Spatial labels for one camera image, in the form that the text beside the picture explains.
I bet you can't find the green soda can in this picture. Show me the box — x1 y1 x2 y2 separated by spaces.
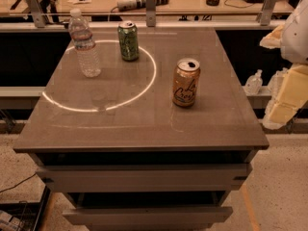
117 20 139 62

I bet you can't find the orange LaCroix can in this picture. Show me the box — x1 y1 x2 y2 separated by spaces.
172 58 200 107

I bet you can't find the grey cabinet with drawers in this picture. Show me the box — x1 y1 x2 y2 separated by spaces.
13 26 270 231

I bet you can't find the small clear bottle left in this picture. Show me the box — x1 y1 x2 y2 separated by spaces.
244 69 263 95

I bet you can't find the metal rail bracket left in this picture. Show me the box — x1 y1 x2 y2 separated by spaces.
25 0 46 28

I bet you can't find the clear plastic water bottle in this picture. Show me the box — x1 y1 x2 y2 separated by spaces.
68 9 101 78

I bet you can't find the upper grey drawer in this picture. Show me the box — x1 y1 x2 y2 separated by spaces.
37 164 252 193

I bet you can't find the metal rail bracket middle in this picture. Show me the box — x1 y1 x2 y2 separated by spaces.
145 0 156 27

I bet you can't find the grey drawer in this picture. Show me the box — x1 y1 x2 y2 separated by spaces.
37 164 252 193
63 206 233 231

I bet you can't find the black floor cable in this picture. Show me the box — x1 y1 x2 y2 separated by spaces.
0 172 39 194

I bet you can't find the metal rail bracket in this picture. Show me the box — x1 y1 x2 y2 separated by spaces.
257 0 278 26
25 0 46 28
145 0 156 27

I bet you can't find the metal rail bracket right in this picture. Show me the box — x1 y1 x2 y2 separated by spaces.
257 0 278 26

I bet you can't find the lower grey drawer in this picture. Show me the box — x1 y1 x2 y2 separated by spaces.
63 206 233 231

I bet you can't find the small clear bottle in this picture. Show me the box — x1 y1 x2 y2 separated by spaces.
268 67 287 93
244 69 263 95

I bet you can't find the black floor crate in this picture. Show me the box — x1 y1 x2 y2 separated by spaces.
0 187 50 231

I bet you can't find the small clear bottle right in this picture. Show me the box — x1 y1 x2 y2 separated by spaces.
268 67 287 93

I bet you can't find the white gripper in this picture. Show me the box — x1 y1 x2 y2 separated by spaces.
260 0 308 130

